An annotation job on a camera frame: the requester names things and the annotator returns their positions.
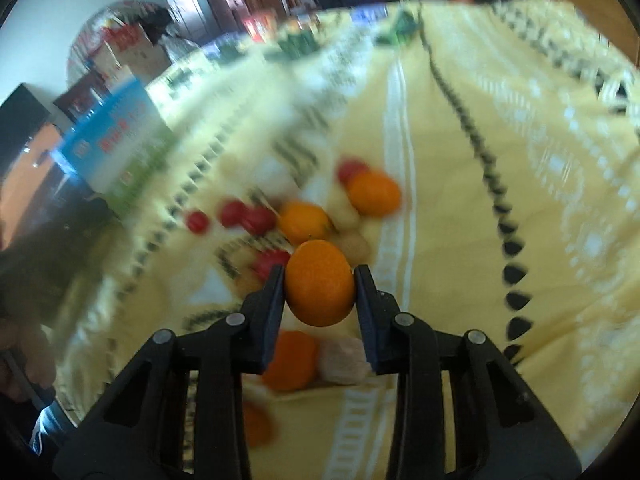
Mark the green packet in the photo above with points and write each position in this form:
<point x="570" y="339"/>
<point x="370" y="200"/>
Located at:
<point x="299" y="42"/>
<point x="400" y="27"/>

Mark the yellow patterned blanket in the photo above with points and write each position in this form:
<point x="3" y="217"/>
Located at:
<point x="450" y="210"/>

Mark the orange mandarin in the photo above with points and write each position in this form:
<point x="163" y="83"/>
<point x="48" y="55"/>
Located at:
<point x="374" y="193"/>
<point x="305" y="221"/>
<point x="319" y="282"/>
<point x="292" y="365"/>

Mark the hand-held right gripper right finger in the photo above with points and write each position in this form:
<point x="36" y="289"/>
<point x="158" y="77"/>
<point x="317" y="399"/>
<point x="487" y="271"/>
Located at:
<point x="365" y="317"/>

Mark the small red fruit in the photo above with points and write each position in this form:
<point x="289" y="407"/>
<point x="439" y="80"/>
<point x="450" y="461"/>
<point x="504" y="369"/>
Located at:
<point x="351" y="170"/>
<point x="232" y="213"/>
<point x="197" y="221"/>
<point x="259" y="220"/>
<point x="270" y="263"/>

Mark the brown cardboard box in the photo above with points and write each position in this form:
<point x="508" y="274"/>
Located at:
<point x="127" y="52"/>

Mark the pale beige round fruit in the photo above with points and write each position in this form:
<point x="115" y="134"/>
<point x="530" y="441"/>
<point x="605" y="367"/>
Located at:
<point x="356" y="248"/>
<point x="344" y="361"/>
<point x="345" y="215"/>

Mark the person's left hand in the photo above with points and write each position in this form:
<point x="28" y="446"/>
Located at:
<point x="27" y="355"/>

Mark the blue white green carton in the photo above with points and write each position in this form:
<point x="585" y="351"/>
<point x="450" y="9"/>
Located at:
<point x="122" y="150"/>

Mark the black flat box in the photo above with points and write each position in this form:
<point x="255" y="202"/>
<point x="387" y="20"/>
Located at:
<point x="19" y="112"/>

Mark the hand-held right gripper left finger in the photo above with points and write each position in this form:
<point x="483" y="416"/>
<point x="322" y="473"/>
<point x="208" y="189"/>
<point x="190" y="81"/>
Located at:
<point x="273" y="310"/>

